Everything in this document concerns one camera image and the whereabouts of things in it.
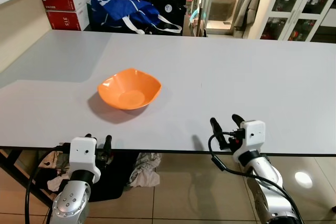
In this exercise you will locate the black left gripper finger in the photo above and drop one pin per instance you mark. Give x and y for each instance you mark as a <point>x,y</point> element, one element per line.
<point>107,143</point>
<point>87,136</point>

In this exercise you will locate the black bag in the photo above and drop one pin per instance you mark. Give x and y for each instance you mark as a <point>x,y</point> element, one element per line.
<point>113,182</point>

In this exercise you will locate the orange plastic bowl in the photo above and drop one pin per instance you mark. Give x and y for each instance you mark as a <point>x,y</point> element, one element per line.
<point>128,90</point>

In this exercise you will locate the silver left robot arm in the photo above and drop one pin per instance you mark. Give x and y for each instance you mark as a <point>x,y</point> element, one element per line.
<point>71,203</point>

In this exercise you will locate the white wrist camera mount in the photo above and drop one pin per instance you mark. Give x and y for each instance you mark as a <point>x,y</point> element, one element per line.
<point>254,135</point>
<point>83,153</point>

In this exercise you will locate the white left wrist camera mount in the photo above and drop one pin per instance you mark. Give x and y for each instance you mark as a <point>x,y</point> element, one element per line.
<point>83,153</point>

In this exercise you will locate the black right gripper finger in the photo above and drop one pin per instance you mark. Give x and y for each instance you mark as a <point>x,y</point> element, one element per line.
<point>237,119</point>
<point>217,129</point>

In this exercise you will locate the black table leg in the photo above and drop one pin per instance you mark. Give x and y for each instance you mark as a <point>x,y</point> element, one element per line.
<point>16,174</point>

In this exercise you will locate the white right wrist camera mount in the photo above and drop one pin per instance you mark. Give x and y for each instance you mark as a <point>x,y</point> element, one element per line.
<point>254,135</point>

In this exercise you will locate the crumpled white cloth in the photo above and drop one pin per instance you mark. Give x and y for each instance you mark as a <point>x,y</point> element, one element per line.
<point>144,174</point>

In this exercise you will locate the small red white carton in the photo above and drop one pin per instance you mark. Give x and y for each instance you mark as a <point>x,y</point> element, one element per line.
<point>63,20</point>

